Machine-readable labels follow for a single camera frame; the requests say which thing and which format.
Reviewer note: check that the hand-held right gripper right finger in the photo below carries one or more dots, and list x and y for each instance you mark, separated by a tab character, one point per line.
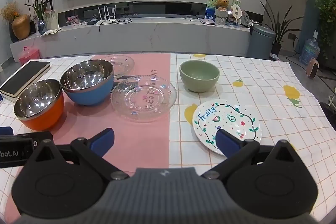
227	142

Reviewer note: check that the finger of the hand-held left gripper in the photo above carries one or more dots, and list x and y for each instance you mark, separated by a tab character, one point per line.
5	131

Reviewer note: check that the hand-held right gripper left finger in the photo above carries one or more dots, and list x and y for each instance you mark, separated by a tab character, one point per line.
103	141

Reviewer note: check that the large flowered glass plate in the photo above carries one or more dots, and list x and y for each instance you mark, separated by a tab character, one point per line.
144	108

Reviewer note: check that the green ceramic bowl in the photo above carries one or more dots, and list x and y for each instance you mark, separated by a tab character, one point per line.
199	82

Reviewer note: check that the white fruit-print plate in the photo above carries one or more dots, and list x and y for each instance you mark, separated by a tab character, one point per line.
225	119

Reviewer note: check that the orange steel-lined bowl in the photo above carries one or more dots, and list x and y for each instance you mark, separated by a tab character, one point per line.
44	119

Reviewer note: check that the blue steel-lined bowl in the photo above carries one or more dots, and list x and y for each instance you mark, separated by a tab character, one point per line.
89	96

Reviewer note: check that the pink and lemon-print tablecloth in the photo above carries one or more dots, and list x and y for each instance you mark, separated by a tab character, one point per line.
262	108

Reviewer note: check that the black notebook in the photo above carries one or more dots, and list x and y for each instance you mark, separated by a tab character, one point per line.
23	74

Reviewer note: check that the pink plastic box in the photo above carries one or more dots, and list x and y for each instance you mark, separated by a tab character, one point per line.
29	56

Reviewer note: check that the small clear glass plate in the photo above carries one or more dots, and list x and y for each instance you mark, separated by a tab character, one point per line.
123	64

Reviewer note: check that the gold vase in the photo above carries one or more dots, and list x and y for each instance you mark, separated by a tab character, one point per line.
21	28

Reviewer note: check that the grey trash can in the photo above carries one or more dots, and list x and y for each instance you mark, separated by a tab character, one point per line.
261	41

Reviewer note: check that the blue glass vase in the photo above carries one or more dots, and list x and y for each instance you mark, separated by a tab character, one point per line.
42	27

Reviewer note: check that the small pink heater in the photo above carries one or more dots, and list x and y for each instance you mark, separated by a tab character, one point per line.
312	67

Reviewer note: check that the grey marble tv console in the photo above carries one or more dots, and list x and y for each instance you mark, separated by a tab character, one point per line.
157	35

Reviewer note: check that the small black box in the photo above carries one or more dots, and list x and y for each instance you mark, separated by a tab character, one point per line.
92	22

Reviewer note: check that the white picture card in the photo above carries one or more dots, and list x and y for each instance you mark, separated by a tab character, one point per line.
51	19

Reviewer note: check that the dried yellow flowers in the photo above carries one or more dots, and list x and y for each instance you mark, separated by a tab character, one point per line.
9	10

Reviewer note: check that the grey tablet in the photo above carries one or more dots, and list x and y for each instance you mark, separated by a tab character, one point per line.
208	22

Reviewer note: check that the blue water bottle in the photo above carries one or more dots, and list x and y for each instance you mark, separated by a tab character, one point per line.
309	52

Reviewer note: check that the long-leaf potted plant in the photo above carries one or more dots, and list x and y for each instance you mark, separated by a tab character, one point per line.
277	29

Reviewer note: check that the pink photo card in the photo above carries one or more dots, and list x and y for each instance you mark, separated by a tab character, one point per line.
73	20

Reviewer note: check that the white router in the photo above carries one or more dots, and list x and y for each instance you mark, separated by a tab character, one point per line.
109	15

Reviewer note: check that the green leafy plant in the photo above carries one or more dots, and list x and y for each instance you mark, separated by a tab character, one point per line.
39	7

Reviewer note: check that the blue printed box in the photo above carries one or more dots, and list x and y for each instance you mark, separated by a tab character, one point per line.
210	14

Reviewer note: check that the white round fan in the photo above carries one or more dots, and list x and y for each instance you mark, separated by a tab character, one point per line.
236	12

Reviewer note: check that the brown teddy bear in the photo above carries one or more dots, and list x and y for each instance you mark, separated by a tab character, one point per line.
221	3

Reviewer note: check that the green picture board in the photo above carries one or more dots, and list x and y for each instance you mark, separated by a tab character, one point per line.
211	1

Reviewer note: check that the bushy green plant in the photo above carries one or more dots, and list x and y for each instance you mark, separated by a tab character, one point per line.
326	19

